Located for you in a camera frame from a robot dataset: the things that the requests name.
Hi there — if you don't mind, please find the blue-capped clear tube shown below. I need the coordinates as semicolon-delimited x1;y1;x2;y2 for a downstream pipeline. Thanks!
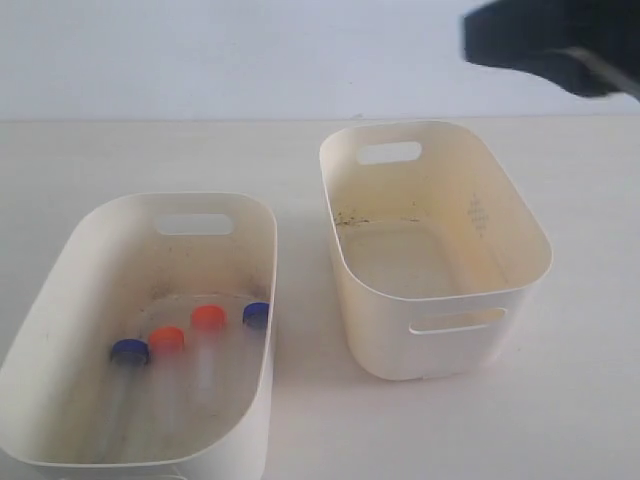
100;338;149;457
242;302;270;331

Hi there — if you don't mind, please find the labelled orange-capped clear tube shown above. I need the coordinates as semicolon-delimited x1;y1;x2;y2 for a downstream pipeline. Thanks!
190;304;227;408

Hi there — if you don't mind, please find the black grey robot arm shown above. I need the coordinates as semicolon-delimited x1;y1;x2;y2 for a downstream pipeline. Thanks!
461;0;639;99

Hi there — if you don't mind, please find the white plastic bin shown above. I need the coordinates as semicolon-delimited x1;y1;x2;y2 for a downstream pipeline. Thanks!
319;121;553;381
1;193;277;479

